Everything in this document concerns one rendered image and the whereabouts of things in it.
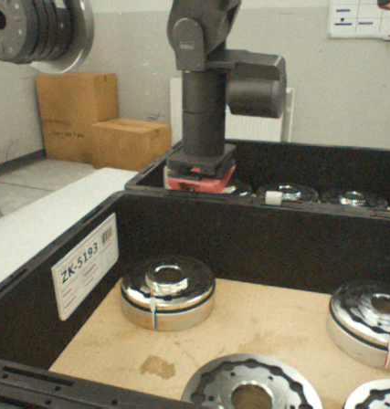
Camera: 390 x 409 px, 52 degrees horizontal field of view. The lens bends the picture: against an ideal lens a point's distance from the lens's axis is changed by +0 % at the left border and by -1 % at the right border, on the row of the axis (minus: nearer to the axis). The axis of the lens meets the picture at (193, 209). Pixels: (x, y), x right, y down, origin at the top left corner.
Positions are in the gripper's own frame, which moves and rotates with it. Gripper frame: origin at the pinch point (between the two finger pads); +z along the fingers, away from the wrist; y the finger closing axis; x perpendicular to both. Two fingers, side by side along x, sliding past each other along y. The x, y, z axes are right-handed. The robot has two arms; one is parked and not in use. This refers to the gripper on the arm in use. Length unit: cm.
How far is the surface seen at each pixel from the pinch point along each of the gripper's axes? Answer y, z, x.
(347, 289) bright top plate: -10.8, 0.6, -20.3
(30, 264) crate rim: -27.5, -6.1, 5.1
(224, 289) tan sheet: -11.2, 3.9, -7.1
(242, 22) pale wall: 296, -31, 76
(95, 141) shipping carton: 242, 67, 189
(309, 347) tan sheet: -17.4, 3.6, -17.5
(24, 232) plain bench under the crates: 12, 18, 47
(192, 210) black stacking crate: -9.3, -4.7, -2.2
